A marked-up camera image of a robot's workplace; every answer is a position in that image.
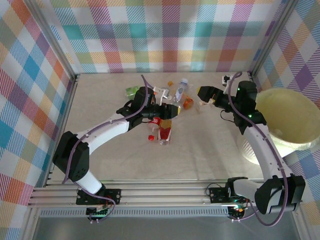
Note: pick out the clear unlabelled plastic bottle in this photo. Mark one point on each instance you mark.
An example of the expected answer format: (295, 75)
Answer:
(200, 107)

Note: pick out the clear bottle pale blue cap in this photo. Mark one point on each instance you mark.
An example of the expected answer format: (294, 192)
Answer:
(179, 92)

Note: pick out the red yellow label bottle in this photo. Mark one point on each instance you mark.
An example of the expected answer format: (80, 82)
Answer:
(165, 131)

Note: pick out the green label plastic bottle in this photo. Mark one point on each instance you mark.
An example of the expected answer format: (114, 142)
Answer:
(131, 91)

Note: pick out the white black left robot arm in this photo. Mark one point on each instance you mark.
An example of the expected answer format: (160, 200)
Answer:
(105, 130)

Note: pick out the white ribbed bin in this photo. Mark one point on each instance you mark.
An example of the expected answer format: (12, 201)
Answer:
(246, 150)

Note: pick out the orange yellow label juice bottle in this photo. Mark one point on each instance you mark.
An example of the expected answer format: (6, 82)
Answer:
(188, 103)

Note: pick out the orange bottle cap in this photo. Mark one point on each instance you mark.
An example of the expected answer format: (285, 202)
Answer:
(170, 83)

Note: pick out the small controller board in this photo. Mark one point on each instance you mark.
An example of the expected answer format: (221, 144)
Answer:
(237, 211)
(96, 212)

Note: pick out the aluminium corner post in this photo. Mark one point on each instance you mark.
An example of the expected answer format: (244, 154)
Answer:
(272, 37)
(56, 42)

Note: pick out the aluminium front rail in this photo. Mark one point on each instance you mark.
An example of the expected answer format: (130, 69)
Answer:
(162, 192)

